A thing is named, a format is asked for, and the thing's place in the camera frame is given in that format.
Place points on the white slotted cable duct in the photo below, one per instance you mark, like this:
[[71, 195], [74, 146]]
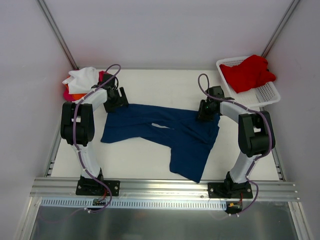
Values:
[[93, 203]]

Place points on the right aluminium frame post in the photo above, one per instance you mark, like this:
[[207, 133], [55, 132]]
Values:
[[280, 27]]

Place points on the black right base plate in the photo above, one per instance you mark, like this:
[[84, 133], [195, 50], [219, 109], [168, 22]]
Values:
[[233, 191]]

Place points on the left aluminium frame post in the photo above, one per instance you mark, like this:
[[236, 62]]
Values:
[[57, 33]]

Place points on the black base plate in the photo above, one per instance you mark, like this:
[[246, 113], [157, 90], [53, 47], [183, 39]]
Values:
[[233, 191], [89, 187]]

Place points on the orange folded t-shirt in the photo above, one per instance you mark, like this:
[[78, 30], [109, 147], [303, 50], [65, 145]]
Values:
[[71, 97]]

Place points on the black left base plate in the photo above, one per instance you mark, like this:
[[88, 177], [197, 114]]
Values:
[[89, 187]]

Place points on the aluminium mounting rail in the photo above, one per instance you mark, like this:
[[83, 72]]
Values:
[[156, 189]]

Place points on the pink folded t-shirt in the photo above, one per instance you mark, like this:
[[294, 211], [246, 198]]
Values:
[[79, 83]]

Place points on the red t-shirt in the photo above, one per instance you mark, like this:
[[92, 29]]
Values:
[[251, 73]]

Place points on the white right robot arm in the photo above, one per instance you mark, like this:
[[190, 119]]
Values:
[[255, 134]]

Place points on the blue cartoon print t-shirt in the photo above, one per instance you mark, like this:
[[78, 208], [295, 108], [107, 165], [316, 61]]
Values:
[[190, 140]]

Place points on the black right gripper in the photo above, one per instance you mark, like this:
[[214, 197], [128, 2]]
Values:
[[203, 114]]

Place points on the white perforated plastic basket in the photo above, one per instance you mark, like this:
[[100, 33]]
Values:
[[254, 98]]

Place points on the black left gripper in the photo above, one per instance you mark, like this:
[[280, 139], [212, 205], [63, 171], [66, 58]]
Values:
[[116, 103]]

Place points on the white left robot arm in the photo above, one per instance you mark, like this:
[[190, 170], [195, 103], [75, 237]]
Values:
[[78, 126]]

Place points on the aluminium frame post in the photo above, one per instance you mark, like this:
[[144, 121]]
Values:
[[280, 27], [57, 33]]

